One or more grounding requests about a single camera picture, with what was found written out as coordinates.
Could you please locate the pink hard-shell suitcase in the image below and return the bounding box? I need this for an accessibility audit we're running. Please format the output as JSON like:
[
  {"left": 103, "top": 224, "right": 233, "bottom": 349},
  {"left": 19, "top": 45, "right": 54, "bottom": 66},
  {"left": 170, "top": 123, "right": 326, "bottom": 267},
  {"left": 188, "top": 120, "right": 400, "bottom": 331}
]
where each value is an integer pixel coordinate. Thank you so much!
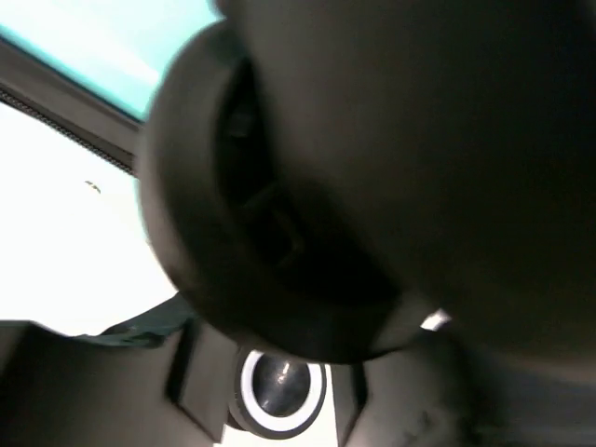
[{"left": 0, "top": 0, "right": 596, "bottom": 441}]

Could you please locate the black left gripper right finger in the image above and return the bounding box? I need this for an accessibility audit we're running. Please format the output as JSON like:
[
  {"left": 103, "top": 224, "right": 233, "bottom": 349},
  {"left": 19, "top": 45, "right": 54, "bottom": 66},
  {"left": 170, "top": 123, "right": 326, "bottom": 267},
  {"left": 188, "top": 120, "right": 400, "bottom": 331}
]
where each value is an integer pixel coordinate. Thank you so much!
[{"left": 332, "top": 331, "right": 595, "bottom": 446}]

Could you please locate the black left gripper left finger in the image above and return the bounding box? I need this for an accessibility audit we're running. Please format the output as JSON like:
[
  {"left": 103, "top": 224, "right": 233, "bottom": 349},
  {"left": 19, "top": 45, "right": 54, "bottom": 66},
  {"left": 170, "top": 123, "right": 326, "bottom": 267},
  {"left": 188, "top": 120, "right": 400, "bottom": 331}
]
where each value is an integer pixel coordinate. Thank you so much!
[{"left": 1, "top": 321, "right": 233, "bottom": 447}]

